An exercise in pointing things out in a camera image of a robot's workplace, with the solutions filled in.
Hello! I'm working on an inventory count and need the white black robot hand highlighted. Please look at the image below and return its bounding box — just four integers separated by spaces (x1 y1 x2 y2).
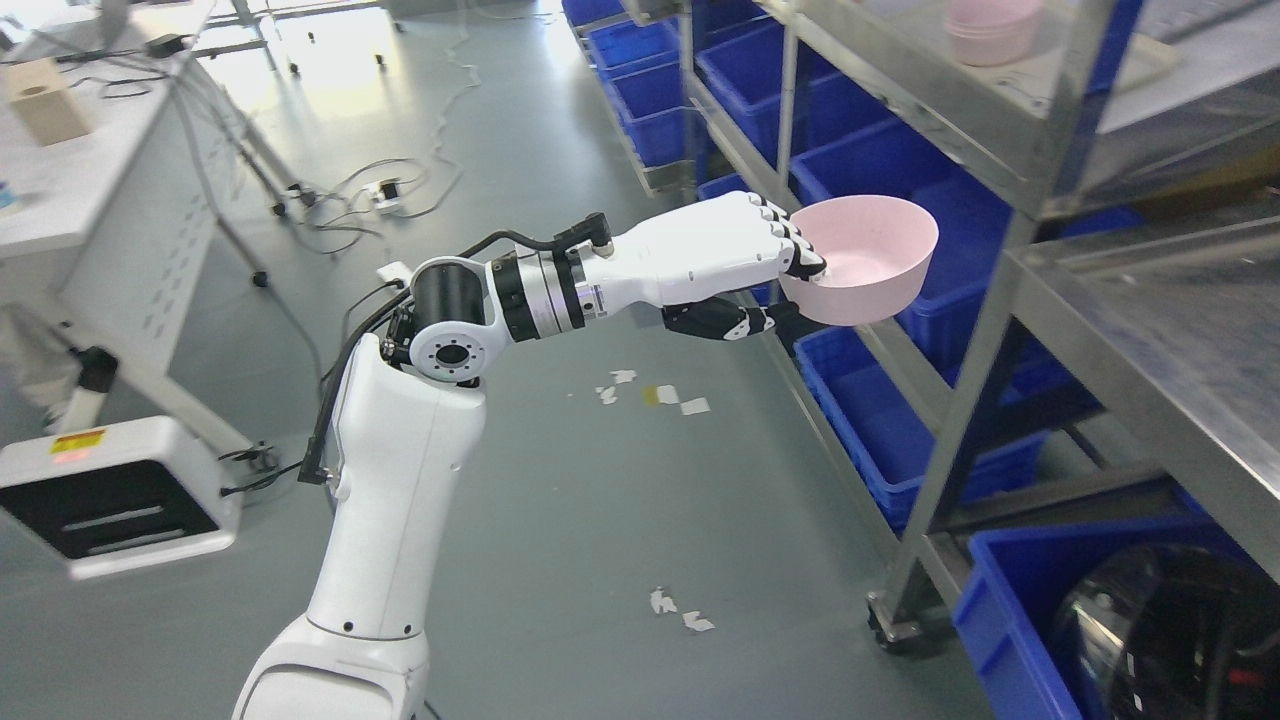
579 191 827 341

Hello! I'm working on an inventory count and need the pink ikea bowl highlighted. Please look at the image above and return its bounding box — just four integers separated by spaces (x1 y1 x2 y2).
780 195 940 327

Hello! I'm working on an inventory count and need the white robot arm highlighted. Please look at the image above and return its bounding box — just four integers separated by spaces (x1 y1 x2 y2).
232 213 613 719

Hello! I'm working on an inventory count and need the blue bin under arm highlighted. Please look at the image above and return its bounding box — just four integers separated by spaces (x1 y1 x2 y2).
954 516 1277 719

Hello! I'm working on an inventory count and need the steel rack shelf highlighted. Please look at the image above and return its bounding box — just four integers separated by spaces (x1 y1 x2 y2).
623 1 1277 651

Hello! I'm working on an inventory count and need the steel table shelf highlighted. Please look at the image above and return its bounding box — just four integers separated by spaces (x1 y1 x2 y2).
1006 214 1279 577

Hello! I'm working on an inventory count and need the white power strip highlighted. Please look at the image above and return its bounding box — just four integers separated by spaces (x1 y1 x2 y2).
366 178 402 215

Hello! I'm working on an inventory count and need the cream bear tray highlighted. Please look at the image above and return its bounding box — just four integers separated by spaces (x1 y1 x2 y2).
943 1 1181 120

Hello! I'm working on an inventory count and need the white desk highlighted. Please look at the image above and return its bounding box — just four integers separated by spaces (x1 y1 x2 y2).
3 1 269 452

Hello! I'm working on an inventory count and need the white box device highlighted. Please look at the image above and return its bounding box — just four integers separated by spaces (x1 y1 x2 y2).
1 416 242 582

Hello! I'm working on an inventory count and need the wooden block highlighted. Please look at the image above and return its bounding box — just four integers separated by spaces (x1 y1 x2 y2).
3 56 93 147

